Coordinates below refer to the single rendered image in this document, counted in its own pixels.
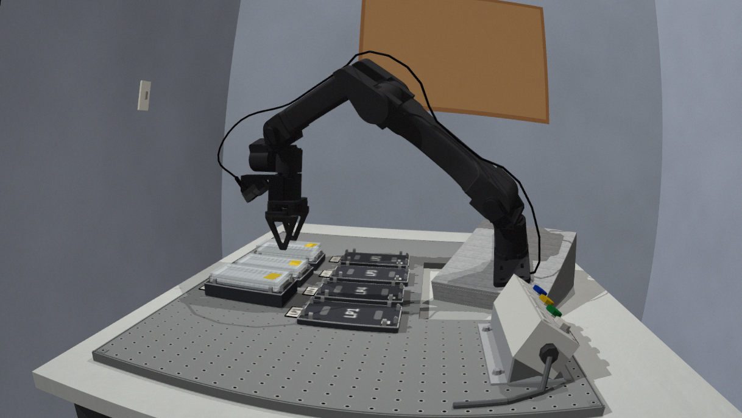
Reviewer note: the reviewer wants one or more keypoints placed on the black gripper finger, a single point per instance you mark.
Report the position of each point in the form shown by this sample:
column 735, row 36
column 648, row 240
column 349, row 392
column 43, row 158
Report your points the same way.
column 300, row 224
column 291, row 219

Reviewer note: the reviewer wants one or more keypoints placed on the white multi-well plate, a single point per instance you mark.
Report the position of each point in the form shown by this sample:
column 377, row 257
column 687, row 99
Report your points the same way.
column 248, row 285
column 295, row 275
column 289, row 254

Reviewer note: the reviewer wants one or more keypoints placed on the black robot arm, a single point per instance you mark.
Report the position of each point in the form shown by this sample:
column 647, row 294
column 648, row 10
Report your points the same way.
column 382, row 99

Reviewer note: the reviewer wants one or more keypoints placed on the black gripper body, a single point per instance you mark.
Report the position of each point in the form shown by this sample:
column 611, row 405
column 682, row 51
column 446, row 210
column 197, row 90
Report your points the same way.
column 292, row 197

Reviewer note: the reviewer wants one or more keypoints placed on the white control box with colored buttons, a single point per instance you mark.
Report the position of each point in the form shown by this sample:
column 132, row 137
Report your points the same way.
column 526, row 341

